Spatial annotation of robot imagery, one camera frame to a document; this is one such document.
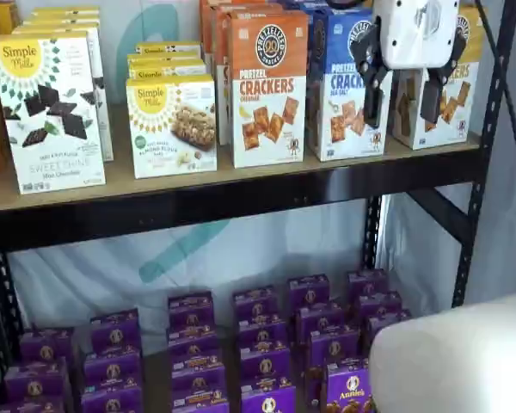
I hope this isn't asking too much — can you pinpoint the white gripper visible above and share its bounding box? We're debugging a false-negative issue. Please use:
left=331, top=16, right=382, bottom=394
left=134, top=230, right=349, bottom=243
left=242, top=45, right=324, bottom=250
left=347, top=0, right=469, bottom=129

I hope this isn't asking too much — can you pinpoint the yellow white pretzel crackers box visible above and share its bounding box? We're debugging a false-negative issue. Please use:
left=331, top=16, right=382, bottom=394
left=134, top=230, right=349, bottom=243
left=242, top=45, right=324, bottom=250
left=392, top=5, right=482, bottom=151

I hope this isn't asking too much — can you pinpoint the blue sea salt crackers box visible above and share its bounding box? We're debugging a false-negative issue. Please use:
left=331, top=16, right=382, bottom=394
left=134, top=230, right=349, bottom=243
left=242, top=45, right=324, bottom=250
left=306, top=7, right=393, bottom=163

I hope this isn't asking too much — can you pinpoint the orange cheddar pretzel crackers box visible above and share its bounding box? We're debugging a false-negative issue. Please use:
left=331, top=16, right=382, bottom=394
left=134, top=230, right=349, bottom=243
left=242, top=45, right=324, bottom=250
left=199, top=0, right=242, bottom=65
left=210, top=3, right=285, bottom=146
left=226, top=9, right=310, bottom=170

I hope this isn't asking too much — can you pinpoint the purple Annie's snack box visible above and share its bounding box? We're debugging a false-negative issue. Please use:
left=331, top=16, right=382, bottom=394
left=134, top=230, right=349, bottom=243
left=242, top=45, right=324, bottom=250
left=167, top=291, right=217, bottom=333
left=171, top=384, right=231, bottom=413
left=168, top=325, right=221, bottom=359
left=89, top=307, right=143, bottom=354
left=295, top=302, right=346, bottom=342
left=18, top=326, right=75, bottom=363
left=362, top=309, right=413, bottom=346
left=321, top=358, right=376, bottom=413
left=239, top=342, right=292, bottom=387
left=232, top=285, right=281, bottom=323
left=304, top=330, right=363, bottom=376
left=236, top=315, right=290, bottom=350
left=240, top=379, right=298, bottom=413
left=80, top=384, right=145, bottom=413
left=353, top=291, right=403, bottom=323
left=287, top=274, right=332, bottom=310
left=170, top=351, right=227, bottom=389
left=347, top=268, right=390, bottom=303
left=83, top=349, right=144, bottom=389
left=0, top=394, right=66, bottom=413
left=3, top=358, right=71, bottom=402

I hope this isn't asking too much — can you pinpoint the black metal shelf rack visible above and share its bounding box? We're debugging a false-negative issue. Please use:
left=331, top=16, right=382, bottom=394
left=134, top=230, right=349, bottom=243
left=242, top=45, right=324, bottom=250
left=0, top=0, right=516, bottom=413

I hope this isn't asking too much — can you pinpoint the wooden shelf board with crackers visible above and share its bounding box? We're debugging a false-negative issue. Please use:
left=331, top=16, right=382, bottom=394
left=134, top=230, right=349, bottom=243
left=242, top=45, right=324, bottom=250
left=0, top=102, right=482, bottom=215

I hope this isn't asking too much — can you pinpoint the Simple Mills almond bars box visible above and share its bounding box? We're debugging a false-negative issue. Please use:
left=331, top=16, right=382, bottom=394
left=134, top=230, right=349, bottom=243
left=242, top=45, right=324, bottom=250
left=125, top=73, right=218, bottom=180
left=127, top=51, right=203, bottom=65
left=127, top=58, right=208, bottom=82
left=135, top=40, right=202, bottom=57

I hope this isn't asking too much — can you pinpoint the Simple Mills sweet thins box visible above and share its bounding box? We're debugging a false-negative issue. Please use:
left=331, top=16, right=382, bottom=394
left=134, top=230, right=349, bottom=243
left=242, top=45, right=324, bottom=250
left=11, top=23, right=114, bottom=163
left=21, top=17, right=101, bottom=28
left=28, top=11, right=101, bottom=21
left=0, top=31, right=108, bottom=195
left=33, top=5, right=101, bottom=15

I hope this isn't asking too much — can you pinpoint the plain orange snack box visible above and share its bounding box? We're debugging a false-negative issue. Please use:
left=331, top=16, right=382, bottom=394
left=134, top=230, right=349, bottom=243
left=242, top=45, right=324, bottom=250
left=0, top=0, right=22, bottom=38

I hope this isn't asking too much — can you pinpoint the white backdrop sheet teal logo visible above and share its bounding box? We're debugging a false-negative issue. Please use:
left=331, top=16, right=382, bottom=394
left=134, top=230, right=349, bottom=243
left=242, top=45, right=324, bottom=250
left=6, top=0, right=516, bottom=336

